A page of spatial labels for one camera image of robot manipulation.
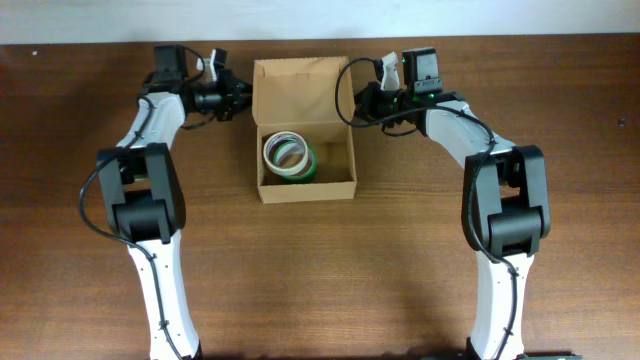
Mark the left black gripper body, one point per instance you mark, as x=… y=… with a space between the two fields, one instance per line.
x=225 y=98

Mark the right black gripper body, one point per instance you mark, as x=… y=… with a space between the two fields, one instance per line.
x=380 y=104

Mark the brown cardboard box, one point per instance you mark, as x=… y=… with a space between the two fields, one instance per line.
x=310 y=97

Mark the green tape roll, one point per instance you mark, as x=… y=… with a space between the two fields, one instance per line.
x=307 y=172

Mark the beige masking tape roll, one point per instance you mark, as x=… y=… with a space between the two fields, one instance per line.
x=273 y=142

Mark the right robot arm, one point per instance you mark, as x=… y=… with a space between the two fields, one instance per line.
x=505 y=211

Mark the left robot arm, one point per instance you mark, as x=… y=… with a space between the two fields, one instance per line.
x=144 y=202

